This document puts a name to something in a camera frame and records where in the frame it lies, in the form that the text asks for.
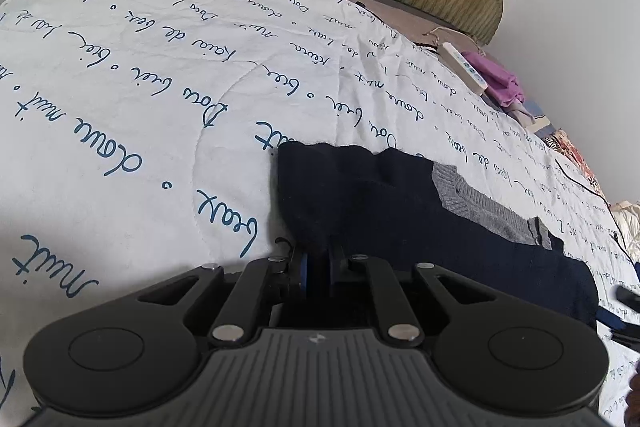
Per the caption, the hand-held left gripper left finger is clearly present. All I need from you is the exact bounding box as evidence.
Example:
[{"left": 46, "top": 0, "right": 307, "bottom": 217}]
[{"left": 131, "top": 251, "right": 313, "bottom": 344}]

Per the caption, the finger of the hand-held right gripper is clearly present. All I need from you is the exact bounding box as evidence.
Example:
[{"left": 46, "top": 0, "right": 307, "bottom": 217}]
[
  {"left": 615, "top": 286, "right": 640, "bottom": 314},
  {"left": 597, "top": 307, "right": 640, "bottom": 349}
]

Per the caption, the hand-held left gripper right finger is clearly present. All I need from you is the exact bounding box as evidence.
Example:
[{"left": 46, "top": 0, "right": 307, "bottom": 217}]
[{"left": 326, "top": 251, "right": 507, "bottom": 346}]

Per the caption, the navy and grey knit sweater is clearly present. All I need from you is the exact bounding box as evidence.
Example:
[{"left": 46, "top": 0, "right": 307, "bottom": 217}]
[{"left": 276, "top": 141, "right": 600, "bottom": 330}]

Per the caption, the cream white crumpled cloth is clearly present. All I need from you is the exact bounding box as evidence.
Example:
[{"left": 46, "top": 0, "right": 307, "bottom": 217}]
[{"left": 610, "top": 201, "right": 640, "bottom": 258}]

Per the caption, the floral patterned cloth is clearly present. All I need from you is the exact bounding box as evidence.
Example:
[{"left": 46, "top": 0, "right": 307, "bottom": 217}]
[{"left": 545, "top": 129, "right": 608, "bottom": 202}]

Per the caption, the grey blue cloth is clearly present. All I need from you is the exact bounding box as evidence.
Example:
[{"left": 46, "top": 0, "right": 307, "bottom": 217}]
[{"left": 505, "top": 99, "right": 554, "bottom": 132}]

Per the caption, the white blanket with blue script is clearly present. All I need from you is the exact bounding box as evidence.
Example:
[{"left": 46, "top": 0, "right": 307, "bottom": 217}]
[{"left": 0, "top": 0, "right": 640, "bottom": 427}]

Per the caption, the white remote control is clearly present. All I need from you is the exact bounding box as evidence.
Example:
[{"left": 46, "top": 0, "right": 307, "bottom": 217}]
[{"left": 437, "top": 42, "right": 488, "bottom": 96}]

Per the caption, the purple cloth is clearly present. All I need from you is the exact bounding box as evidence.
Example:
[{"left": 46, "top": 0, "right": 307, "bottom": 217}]
[{"left": 460, "top": 51, "right": 526, "bottom": 108}]

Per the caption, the long black cable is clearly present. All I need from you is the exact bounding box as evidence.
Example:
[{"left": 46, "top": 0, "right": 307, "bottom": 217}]
[{"left": 554, "top": 156, "right": 635, "bottom": 260}]

